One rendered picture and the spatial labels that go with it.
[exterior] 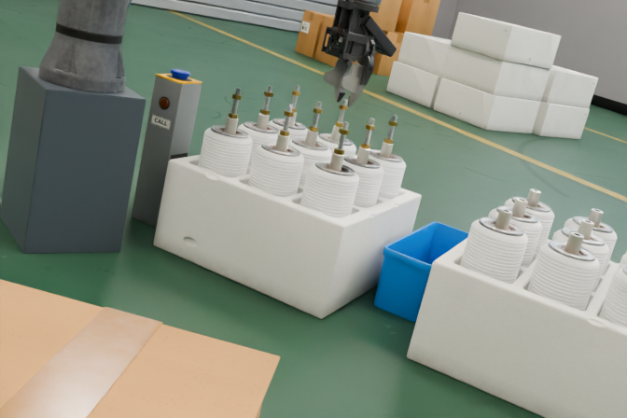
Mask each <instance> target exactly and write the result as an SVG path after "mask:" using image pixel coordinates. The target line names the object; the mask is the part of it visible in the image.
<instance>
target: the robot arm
mask: <svg viewBox="0 0 627 418"><path fill-rule="evenodd" d="M131 2H132V0H60V2H59V8H58V15H57V21H56V29H55V35H54V37H53V39H52V41H51V43H50V45H49V48H48V50H47V52H46V54H45V56H44V58H43V60H42V62H41V64H40V67H39V77H40V78H42V79H44V80H46V81H47V82H50V83H52V84H55V85H59V86H62V87H66V88H70V89H75V90H80V91H91V92H100V93H117V92H122V91H124V87H125V81H126V77H125V72H124V65H123V60H122V53H121V42H122V37H123V31H124V25H125V20H126V14H127V8H128V7H129V5H130V4H131ZM381 3H382V0H338V5H337V8H336V12H335V17H334V21H333V24H332V27H327V29H326V32H325V37H324V41H323V45H322V49H321V51H324V52H325V53H326V54H329V55H332V56H334V57H337V58H338V60H337V61H336V64H335V66H334V68H333V69H331V70H329V71H327V72H325V74H324V80H325V81H326V82H327V83H329V84H331V85H332V86H334V87H335V98H336V102H339V101H340V100H341V98H342V97H343V96H344V95H345V91H349V92H351V95H350V96H349V101H348V106H352V105H353V104H354V103H355V101H356V100H357V98H358V97H359V95H360V94H361V92H362V91H363V90H364V88H365V86H366V85H367V84H368V81H369V78H370V76H371V73H372V71H373V67H374V56H375V51H374V49H375V50H376V51H377V52H378V53H380V54H382V55H386V56H388V57H392V56H393V55H394V53H395V52H396V50H397V48H396V46H395V45H394V44H393V43H392V42H391V40H390V39H389V38H388V37H387V35H386V34H385V33H384V32H383V30H382V29H381V28H380V27H379V25H378V24H377V23H376V22H375V20H374V19H373V18H372V17H371V16H370V15H369V13H370V12H375V13H378V12H379V8H380V7H378V5H380V4H381ZM327 34H329V36H328V41H327V46H326V47H325V43H326V39H327ZM355 61H358V62H359V63H360V64H359V63H356V62H355ZM352 62H355V63H354V64H352Z"/></svg>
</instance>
